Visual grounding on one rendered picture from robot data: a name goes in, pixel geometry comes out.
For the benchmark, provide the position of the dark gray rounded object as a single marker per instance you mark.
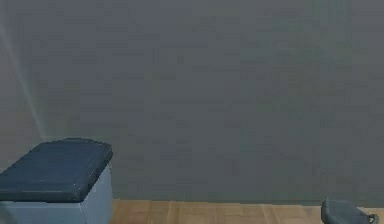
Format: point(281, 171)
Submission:
point(343, 213)

